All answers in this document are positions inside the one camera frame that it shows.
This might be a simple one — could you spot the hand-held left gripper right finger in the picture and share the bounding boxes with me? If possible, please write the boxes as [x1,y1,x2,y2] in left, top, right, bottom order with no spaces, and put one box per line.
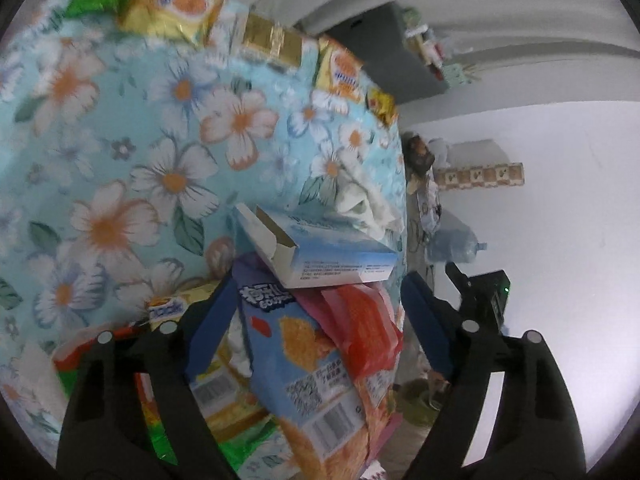
[400,271,587,480]

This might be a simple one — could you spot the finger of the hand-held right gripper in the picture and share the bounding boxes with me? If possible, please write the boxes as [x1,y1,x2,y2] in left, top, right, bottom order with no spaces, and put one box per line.
[444,261,473,306]

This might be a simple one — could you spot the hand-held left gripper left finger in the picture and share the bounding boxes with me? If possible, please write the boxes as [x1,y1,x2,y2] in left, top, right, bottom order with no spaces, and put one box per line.
[56,270,241,480]

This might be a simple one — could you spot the red snack wrapper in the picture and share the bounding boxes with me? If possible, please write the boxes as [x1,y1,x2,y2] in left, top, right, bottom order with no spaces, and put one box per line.
[322,282,405,381]

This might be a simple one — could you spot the green yellow snack wrapper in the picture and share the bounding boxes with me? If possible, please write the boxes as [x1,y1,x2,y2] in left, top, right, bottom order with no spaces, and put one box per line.
[52,282,281,463]

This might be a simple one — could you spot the blue cracker snack bag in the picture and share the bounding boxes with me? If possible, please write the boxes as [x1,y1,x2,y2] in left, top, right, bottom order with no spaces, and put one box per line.
[235,254,396,480]

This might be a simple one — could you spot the blue white carton box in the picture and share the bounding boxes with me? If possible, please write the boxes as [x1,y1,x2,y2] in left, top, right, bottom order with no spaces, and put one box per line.
[234,203,401,290]

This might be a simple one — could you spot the pink wrapper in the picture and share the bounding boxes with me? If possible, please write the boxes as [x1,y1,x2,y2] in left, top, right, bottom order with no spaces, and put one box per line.
[292,285,351,341]

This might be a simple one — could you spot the blue water jug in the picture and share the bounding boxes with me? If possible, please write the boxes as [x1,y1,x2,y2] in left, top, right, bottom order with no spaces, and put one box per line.
[425,227,488,266]

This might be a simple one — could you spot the crumpled white plastic bag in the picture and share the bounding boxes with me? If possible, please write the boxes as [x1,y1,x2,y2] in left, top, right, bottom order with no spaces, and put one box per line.
[407,175,446,241]

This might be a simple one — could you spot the patterned long box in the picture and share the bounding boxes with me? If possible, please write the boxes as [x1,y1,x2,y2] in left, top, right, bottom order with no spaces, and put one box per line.
[435,162,524,191]

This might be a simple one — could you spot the white crumpled tissue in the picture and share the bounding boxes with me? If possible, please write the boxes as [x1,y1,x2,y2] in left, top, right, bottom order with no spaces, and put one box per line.
[332,160,406,238]

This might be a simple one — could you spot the dark brown box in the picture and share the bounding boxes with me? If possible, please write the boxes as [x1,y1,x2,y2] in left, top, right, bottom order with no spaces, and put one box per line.
[405,132,433,176]

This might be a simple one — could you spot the floral blue blanket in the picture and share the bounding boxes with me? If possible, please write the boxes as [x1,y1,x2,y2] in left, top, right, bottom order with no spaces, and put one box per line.
[0,0,408,480]

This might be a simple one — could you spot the grey cabinet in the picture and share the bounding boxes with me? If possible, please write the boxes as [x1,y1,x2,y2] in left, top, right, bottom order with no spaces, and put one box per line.
[320,2,448,106]

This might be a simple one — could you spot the gold foil packet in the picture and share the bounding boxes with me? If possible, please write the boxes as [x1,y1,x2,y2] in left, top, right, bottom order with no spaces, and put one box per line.
[242,12,306,68]

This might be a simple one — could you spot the large yellow snack packet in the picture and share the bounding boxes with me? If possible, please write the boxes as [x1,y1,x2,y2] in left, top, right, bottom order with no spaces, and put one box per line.
[117,0,226,48]

